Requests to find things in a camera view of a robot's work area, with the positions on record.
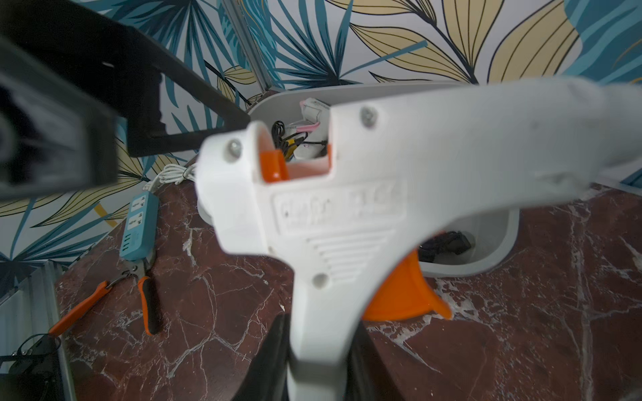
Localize light blue power strip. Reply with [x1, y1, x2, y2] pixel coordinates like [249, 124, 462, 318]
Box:
[120, 191, 159, 262]

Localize coiled white cable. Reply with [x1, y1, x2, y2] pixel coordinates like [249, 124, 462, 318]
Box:
[142, 163, 197, 194]

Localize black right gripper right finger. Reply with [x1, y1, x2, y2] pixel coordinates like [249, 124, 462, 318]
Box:
[348, 322, 404, 401]

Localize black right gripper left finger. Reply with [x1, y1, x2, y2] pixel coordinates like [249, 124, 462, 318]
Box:
[232, 313, 290, 401]

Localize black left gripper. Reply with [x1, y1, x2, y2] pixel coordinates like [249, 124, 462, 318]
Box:
[1, 1, 250, 201]

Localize large white pink-trigger glue gun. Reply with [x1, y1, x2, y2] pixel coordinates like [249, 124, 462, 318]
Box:
[298, 98, 330, 134]

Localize small white orange-trigger glue gun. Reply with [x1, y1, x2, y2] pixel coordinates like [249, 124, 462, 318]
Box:
[195, 77, 641, 400]

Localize orange handled pliers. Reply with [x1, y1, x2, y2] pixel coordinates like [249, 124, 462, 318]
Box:
[47, 260, 164, 338]

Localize grey plastic storage box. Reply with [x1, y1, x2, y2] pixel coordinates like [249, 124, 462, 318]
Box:
[195, 83, 519, 277]

